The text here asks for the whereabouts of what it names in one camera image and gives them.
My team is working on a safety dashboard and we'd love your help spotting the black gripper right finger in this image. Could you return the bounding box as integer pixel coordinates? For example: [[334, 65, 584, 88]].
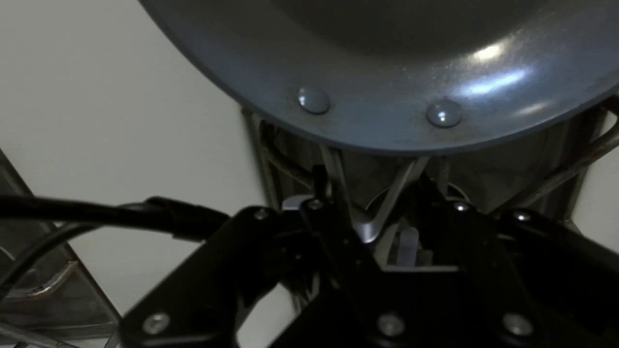
[[411, 183, 619, 348]]

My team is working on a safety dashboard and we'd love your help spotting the white gas stove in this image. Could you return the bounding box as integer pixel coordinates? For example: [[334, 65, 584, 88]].
[[0, 0, 619, 348]]

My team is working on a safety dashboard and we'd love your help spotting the dark grey frying pan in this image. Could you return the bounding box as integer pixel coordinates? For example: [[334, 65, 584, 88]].
[[137, 0, 619, 248]]

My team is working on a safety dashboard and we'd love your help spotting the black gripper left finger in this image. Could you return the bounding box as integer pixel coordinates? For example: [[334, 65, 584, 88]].
[[117, 165, 377, 348]]

